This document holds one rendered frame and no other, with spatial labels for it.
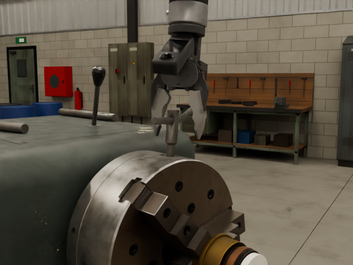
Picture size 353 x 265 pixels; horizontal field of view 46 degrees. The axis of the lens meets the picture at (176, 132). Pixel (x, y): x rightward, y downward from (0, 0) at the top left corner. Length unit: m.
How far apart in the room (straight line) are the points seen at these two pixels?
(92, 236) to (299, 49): 6.84
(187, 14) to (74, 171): 0.35
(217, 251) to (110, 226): 0.17
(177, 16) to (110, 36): 8.52
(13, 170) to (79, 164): 0.12
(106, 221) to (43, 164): 0.16
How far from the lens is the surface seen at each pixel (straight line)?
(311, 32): 7.34
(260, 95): 7.50
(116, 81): 8.81
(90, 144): 0.81
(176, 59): 0.70
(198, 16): 0.79
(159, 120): 0.66
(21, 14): 11.43
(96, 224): 0.68
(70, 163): 0.77
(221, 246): 0.67
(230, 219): 0.79
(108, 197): 0.69
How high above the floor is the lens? 1.38
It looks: 8 degrees down
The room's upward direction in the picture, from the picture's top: straight up
